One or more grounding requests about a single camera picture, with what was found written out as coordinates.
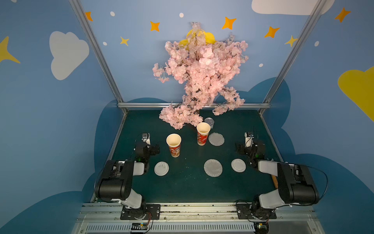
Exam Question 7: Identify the red paper cup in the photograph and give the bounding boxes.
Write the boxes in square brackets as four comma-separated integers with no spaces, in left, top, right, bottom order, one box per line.
[196,122,211,146]
[166,134,182,158]

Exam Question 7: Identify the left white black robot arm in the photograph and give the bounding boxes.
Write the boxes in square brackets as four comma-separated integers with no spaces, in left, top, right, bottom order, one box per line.
[94,142,160,210]

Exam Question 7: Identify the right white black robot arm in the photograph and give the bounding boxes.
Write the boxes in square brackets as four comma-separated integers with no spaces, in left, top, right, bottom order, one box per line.
[235,139,328,213]

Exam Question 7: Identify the right white cup lid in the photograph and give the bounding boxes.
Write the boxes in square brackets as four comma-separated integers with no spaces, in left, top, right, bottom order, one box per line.
[231,159,246,173]

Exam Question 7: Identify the white cup lid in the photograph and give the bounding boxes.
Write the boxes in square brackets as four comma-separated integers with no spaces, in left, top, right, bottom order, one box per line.
[231,159,246,173]
[154,161,169,176]

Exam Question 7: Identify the left white cup lid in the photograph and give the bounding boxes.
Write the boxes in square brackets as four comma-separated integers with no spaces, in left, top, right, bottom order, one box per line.
[154,161,169,176]

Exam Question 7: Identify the left circuit board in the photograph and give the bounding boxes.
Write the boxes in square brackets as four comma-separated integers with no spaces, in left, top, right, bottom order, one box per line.
[130,222,149,233]

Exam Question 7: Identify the circuit board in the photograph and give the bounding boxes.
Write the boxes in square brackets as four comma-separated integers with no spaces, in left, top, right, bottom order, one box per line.
[254,222,269,234]
[130,222,149,233]

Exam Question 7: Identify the right circuit board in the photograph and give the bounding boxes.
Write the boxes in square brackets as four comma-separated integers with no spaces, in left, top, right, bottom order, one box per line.
[254,222,269,234]

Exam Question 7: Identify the pink cherry blossom tree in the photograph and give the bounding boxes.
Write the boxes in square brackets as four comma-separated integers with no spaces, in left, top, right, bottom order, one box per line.
[153,22,248,130]

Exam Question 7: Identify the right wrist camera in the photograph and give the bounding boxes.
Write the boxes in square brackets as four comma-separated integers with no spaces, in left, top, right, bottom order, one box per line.
[244,132,254,148]

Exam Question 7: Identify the blue fork wooden handle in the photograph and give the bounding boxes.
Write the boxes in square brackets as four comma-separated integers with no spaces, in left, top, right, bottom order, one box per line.
[271,175,279,189]

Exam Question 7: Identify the aluminium frame bars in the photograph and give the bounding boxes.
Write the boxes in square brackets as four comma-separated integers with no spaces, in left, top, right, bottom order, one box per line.
[68,0,328,115]

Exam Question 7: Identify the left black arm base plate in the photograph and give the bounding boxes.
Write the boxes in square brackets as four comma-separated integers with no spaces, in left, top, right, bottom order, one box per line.
[120,204,161,220]

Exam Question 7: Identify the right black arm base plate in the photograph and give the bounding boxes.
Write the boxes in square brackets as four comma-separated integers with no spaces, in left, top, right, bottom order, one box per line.
[235,203,277,221]

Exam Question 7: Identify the aluminium front rail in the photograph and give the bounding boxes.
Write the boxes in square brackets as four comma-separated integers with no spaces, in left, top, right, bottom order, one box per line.
[72,202,324,234]

